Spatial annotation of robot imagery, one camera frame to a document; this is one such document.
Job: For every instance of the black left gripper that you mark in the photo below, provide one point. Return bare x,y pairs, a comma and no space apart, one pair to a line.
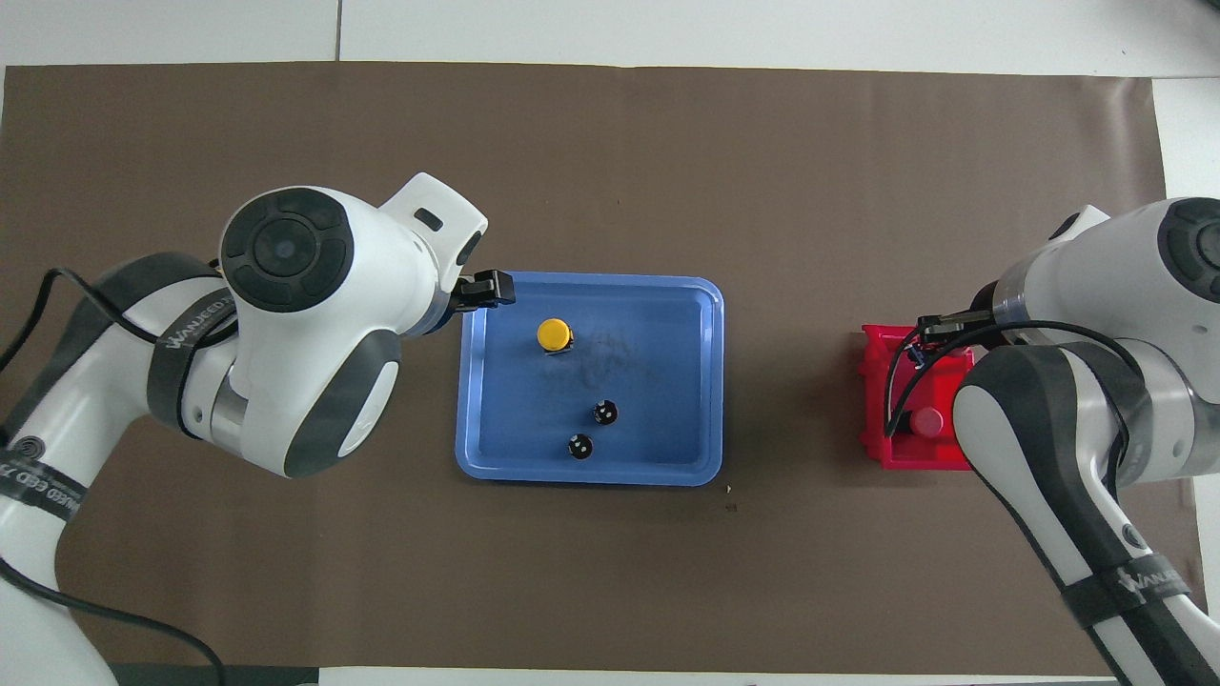
459,297

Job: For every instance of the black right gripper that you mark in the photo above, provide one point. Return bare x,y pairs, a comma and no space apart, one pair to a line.
982,307

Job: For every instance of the red push button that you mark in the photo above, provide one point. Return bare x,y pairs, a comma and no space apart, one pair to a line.
912,356
927,421

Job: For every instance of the yellow push button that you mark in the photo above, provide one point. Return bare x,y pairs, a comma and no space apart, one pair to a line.
555,333

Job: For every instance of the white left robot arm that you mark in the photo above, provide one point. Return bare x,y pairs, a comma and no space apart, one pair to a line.
315,314

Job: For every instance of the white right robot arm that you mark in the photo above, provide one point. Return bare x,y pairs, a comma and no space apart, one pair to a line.
1096,286

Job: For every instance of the red plastic bin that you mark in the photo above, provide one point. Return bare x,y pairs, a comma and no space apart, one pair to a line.
915,459

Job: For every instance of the black cylindrical capacitor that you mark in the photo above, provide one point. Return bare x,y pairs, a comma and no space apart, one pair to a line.
579,445
605,413

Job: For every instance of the blue plastic tray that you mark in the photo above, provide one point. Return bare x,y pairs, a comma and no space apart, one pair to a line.
629,448

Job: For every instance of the brown paper table mat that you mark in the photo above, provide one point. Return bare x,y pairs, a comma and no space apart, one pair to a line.
381,553

